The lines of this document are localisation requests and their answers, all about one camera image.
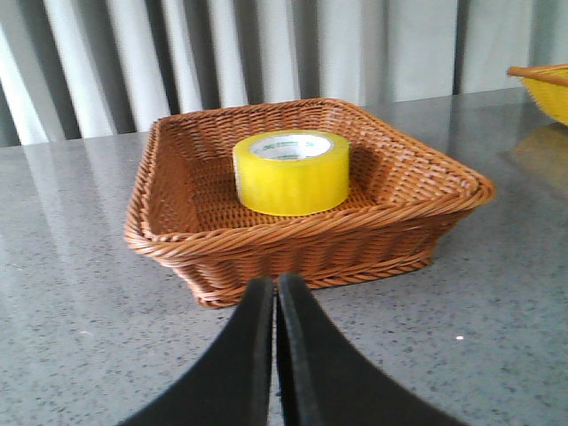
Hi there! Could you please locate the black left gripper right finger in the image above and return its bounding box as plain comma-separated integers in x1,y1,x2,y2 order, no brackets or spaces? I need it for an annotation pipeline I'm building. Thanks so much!
276,273,459,425

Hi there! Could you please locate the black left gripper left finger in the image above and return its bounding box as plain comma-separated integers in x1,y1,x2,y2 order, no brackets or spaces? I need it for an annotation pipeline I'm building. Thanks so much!
122,278,273,425

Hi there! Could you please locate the yellow tape roll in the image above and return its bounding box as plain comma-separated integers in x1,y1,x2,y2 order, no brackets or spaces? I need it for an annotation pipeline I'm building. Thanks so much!
233,130,351,217

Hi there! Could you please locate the brown wicker basket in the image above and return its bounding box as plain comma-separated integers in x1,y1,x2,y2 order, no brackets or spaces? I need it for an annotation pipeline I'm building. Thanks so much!
124,99,495,307

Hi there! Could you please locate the grey pleated curtain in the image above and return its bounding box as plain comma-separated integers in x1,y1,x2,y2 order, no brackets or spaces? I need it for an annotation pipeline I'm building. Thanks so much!
1,1,567,146

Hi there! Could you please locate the yellow woven basket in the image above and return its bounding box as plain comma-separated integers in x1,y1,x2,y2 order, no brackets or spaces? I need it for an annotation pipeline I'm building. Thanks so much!
507,64,567,125

